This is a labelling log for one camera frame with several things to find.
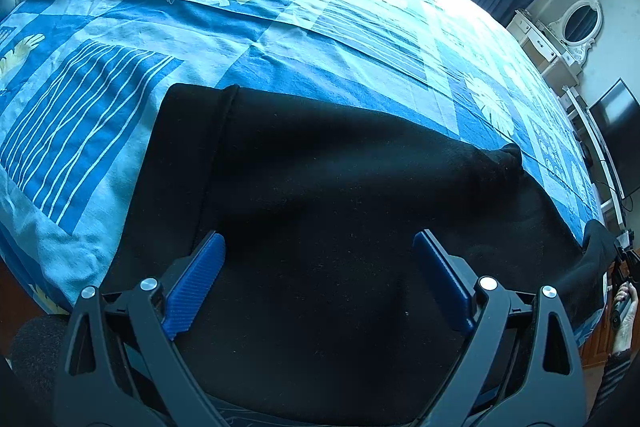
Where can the dark fuzzy object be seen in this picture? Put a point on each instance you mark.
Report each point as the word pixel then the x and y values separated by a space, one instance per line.
pixel 35 352

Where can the black pants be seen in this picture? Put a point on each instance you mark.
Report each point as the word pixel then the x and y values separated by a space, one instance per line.
pixel 320 187

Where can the white television stand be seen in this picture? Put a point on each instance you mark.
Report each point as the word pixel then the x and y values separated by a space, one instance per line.
pixel 597 157

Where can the oval white-framed mirror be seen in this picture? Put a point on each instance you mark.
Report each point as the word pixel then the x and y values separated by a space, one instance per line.
pixel 580 24

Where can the blue patterned bed sheet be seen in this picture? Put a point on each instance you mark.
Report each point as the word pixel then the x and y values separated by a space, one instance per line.
pixel 150 32

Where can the black flat television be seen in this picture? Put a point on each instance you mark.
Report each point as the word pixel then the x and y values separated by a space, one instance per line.
pixel 617 132

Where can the white vanity table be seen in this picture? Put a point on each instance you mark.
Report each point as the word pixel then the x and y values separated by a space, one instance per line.
pixel 535 39

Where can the person's right hand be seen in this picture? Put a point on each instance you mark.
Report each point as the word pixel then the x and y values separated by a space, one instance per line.
pixel 625 332

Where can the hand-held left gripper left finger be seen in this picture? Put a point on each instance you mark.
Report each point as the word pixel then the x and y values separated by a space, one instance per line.
pixel 197 282

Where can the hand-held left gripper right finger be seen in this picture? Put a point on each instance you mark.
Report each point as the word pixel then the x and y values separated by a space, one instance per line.
pixel 440 277

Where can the person's right forearm striped sleeve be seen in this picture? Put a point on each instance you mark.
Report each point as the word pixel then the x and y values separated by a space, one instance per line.
pixel 617 387

